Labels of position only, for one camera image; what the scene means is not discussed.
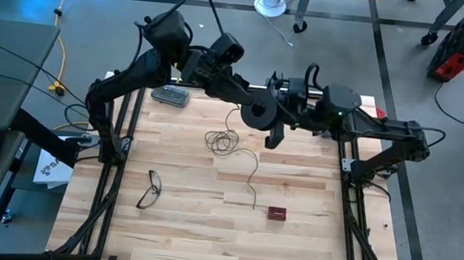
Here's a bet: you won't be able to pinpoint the grey side table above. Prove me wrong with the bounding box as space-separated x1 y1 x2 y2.
0 19 62 246

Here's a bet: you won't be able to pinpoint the black diagonal strut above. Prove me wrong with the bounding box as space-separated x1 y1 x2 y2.
8 107 84 169

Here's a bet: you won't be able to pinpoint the black eyeglasses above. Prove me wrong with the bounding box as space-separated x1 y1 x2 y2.
135 169 164 211

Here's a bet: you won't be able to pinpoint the wooden top rolling table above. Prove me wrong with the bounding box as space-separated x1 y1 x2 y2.
293 0 383 41

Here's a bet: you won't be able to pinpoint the thick sleeved robot cable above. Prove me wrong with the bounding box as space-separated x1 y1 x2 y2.
303 61 327 91

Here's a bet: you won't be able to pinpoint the red black tool case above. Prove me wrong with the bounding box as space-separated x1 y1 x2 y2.
425 0 464 85

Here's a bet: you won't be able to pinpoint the thin black wire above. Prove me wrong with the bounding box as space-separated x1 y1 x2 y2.
199 101 266 211

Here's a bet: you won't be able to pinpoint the black desk leg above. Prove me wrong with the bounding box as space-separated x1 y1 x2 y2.
0 138 32 227

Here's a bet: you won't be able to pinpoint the yellow cable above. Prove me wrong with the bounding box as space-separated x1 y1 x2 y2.
39 0 101 133

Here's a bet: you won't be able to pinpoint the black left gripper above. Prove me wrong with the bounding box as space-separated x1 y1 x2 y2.
180 49 267 106

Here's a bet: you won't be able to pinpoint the grey cart leg with caster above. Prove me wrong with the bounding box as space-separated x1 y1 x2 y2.
420 0 464 51

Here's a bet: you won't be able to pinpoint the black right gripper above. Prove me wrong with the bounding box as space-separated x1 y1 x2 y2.
262 70 326 133

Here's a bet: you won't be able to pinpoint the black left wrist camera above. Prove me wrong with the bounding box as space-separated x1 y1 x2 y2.
208 31 248 68

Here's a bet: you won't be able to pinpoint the flat white tray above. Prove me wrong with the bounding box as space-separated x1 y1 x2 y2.
149 82 191 109

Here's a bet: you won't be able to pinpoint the red bit holder block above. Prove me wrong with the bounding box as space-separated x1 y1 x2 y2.
266 205 289 222

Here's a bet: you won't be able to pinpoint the white pole base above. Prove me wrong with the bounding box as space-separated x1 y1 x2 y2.
253 0 289 19

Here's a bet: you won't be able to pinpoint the white floor cable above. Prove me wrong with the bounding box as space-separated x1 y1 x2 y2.
260 14 297 49

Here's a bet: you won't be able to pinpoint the white printed box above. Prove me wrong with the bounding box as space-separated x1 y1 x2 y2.
32 133 79 192

